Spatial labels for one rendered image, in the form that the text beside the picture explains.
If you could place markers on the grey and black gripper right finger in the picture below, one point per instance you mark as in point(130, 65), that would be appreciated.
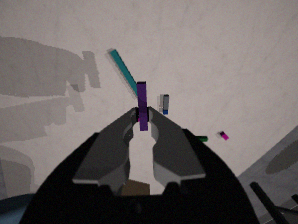
point(179, 156)

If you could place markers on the turquoise rod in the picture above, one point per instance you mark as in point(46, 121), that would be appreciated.
point(124, 70)

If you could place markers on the dark green rod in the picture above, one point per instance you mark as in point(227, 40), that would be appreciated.
point(203, 138)

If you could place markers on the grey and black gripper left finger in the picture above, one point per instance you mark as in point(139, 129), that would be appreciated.
point(101, 160)

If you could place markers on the purple rod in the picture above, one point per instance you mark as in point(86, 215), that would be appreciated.
point(142, 105)

